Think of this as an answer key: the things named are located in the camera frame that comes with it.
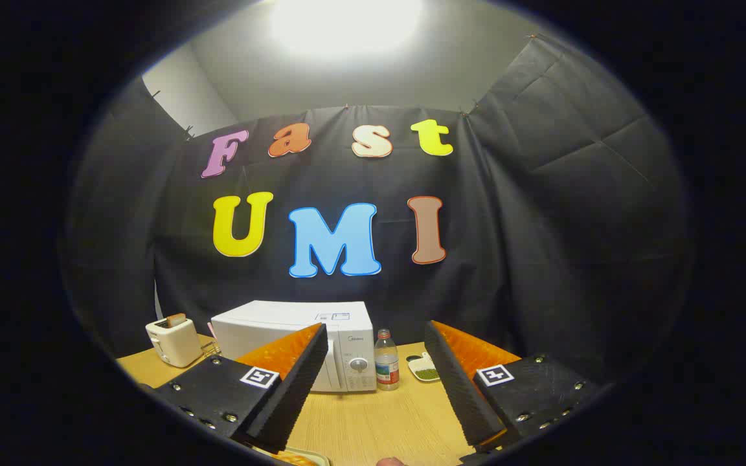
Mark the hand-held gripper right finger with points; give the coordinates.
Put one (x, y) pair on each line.
(460, 395)

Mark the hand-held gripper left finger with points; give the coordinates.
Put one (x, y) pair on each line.
(295, 388)

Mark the white microwave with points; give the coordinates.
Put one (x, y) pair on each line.
(269, 323)

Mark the white divided bean dish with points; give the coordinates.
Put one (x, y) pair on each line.
(423, 369)

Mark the white tray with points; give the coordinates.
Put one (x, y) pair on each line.
(320, 457)

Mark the clear plastic water bottle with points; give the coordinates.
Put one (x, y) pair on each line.
(386, 362)

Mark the white toaster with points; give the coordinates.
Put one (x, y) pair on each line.
(175, 343)

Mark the toast slice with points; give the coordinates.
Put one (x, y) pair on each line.
(176, 320)

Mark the black backdrop cloth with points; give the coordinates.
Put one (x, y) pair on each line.
(509, 226)

